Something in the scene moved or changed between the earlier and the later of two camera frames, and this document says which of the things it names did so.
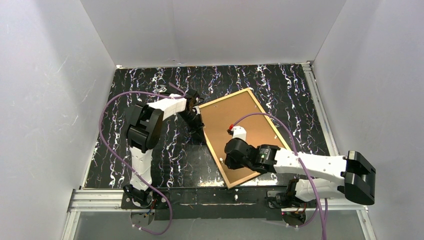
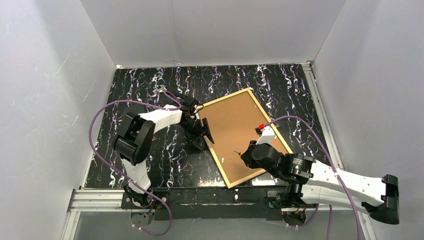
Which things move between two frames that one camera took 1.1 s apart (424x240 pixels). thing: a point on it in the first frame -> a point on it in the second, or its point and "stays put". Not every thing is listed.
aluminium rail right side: x=309 y=71 stays put
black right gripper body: x=230 y=158 -> x=247 y=159
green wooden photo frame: x=260 y=130 stays put
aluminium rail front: x=110 y=200 stays put
